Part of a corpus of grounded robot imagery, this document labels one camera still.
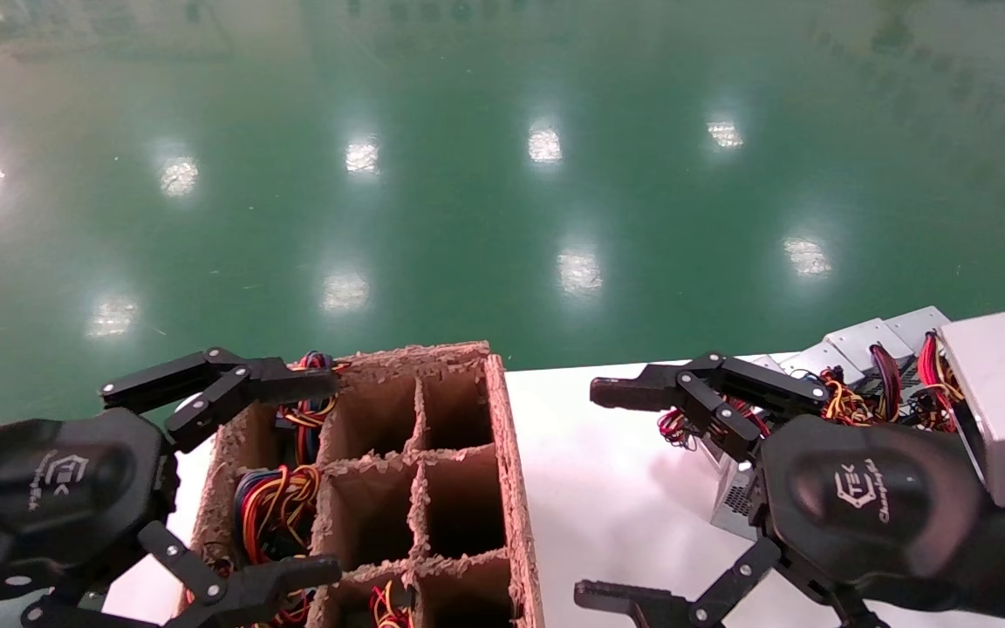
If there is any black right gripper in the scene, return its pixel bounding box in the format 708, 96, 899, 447
590, 352, 992, 604

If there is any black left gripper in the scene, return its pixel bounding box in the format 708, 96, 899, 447
0, 408, 181, 604

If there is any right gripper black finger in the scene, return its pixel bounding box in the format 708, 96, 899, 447
574, 536, 892, 628

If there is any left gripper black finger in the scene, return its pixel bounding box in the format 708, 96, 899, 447
101, 347, 339, 453
21, 522, 343, 628

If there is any brown cardboard divider box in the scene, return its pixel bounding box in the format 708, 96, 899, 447
180, 340, 547, 628

